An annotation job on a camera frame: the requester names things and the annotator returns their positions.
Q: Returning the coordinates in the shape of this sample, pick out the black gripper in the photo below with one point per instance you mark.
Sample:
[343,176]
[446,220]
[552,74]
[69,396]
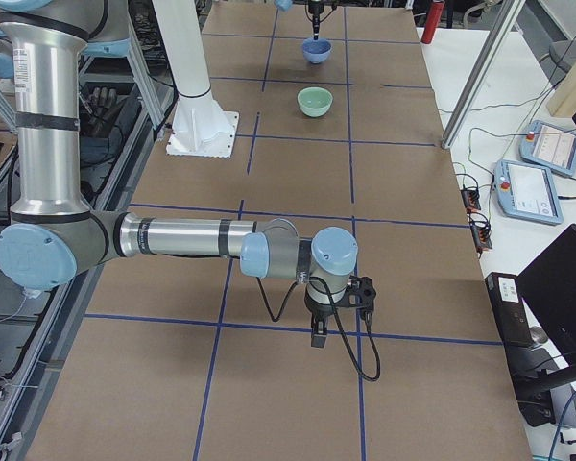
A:
[319,311]
[315,19]

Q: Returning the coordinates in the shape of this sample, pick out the blue bowl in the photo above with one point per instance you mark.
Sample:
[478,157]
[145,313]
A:
[316,51]

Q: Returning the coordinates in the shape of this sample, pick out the green bowl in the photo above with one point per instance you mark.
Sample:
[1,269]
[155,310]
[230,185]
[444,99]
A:
[314,101]

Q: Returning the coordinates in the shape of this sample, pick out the red cylinder bottle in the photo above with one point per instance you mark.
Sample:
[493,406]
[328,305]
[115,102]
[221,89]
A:
[433,18]

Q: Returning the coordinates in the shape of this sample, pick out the black orange connector module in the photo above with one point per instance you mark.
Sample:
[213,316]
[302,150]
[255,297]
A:
[470,193]
[481,230]

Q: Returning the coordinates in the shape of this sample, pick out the black mini computer box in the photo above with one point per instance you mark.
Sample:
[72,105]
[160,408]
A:
[508,310]

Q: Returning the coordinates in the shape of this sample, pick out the black monitor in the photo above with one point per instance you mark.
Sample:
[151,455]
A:
[548,285]

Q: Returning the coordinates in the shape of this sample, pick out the blue teach pendant near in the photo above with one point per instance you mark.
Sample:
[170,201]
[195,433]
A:
[527,192]

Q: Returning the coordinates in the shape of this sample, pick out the blue teach pendant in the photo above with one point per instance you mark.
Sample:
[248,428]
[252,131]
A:
[527,192]
[550,146]

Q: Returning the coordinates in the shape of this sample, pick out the blue teach pendant far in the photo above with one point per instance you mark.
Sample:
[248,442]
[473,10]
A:
[550,146]

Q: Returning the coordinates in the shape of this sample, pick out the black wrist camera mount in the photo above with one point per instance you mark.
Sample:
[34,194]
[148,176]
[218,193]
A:
[360,294]

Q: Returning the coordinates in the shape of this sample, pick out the white camera pole with base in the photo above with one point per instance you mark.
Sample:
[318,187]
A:
[200,127]

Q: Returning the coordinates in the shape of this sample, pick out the aluminium frame post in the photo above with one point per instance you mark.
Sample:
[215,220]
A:
[501,27]

